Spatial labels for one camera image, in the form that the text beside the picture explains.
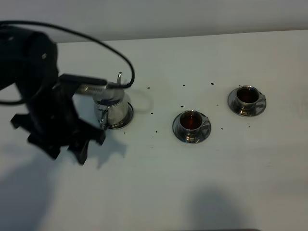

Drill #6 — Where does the stainless steel teacup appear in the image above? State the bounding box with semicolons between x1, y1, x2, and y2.
178;110;210;142
235;86;266;115

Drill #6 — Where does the far stainless steel saucer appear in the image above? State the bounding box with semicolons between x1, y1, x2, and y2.
227;86;265;117

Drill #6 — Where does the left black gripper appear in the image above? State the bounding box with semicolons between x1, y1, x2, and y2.
11;74;107;165

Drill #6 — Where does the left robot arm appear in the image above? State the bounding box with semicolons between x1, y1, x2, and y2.
0;26;107;164

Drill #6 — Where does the near stainless steel teacup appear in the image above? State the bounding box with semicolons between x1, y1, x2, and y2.
178;110;210;142

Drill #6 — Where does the round steel teapot coaster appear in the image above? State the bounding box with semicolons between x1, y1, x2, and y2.
108;103;134;129

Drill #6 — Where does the far stainless steel teacup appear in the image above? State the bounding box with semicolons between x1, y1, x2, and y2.
235;86;266;115

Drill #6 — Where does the stainless steel saucer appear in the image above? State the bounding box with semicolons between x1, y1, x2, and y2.
227;86;265;117
172;110;212;144

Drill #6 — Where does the black left camera cable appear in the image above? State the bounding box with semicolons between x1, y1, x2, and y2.
0;20;135;105

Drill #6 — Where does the stainless steel teapot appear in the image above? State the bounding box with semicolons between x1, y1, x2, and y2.
93;71;130;130

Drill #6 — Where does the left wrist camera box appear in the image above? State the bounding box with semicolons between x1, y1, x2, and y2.
75;84;106;95

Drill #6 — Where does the near stainless steel saucer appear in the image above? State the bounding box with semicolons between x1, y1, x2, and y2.
172;110;212;144

